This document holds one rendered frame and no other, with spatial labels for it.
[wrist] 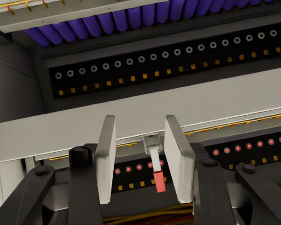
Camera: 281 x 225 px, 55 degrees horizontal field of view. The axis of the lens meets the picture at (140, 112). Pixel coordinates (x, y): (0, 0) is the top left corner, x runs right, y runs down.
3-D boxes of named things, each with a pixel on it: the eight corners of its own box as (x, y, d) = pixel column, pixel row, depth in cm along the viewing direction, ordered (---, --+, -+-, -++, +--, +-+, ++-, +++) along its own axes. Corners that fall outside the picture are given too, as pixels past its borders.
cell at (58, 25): (68, 44, 41) (54, 27, 35) (61, 35, 42) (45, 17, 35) (78, 36, 42) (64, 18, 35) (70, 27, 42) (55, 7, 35)
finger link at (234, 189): (202, 184, 13) (265, 184, 13) (182, 141, 18) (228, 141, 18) (200, 211, 13) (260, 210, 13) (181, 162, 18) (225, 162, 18)
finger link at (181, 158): (182, 154, 14) (196, 154, 14) (165, 114, 21) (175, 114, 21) (179, 204, 15) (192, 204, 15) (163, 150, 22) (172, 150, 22)
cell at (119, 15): (115, 21, 42) (109, -1, 35) (126, 18, 42) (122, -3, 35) (117, 32, 41) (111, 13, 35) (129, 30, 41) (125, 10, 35)
